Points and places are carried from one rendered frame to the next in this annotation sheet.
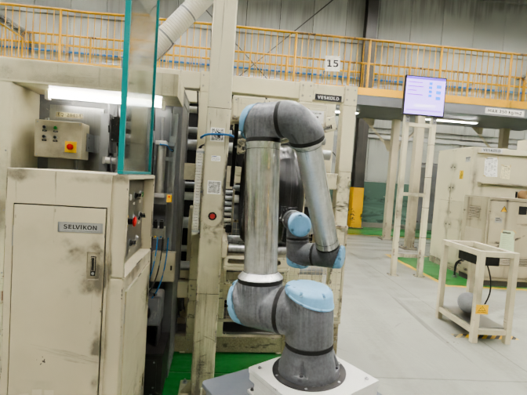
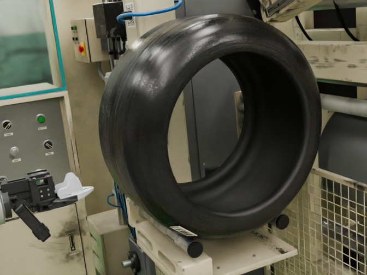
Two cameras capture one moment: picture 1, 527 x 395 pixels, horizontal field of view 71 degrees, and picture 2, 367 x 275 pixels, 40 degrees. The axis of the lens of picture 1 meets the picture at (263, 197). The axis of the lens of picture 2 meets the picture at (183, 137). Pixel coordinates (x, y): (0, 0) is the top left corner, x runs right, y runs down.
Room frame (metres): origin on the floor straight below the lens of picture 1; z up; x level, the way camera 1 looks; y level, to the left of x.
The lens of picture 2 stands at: (1.69, -1.30, 1.50)
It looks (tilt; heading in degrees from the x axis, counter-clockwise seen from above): 14 degrees down; 73
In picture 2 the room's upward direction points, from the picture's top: 6 degrees counter-clockwise
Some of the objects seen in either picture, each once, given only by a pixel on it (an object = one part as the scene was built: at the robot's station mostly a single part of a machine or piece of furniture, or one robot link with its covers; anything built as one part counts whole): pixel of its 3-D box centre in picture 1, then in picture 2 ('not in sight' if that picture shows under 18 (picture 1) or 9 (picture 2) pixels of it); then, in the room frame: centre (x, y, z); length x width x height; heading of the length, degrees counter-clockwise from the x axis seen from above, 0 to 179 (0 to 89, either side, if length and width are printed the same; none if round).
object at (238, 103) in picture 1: (277, 115); not in sight; (2.48, -0.06, 1.71); 0.61 x 0.25 x 0.15; 97
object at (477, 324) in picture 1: (474, 288); not in sight; (3.43, -2.02, 0.40); 0.60 x 0.35 x 0.80; 4
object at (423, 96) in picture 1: (423, 96); not in sight; (5.35, -2.18, 2.60); 0.60 x 0.05 x 0.55; 94
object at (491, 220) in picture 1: (501, 240); not in sight; (5.41, -3.52, 0.62); 0.91 x 0.58 x 1.25; 94
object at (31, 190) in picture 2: (289, 216); (29, 194); (1.67, -0.12, 1.12); 0.12 x 0.08 x 0.09; 7
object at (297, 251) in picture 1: (299, 251); not in sight; (1.49, -0.16, 1.00); 0.12 x 0.09 x 0.12; 62
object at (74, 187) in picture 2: not in sight; (75, 187); (1.77, -0.13, 1.12); 0.09 x 0.03 x 0.06; 7
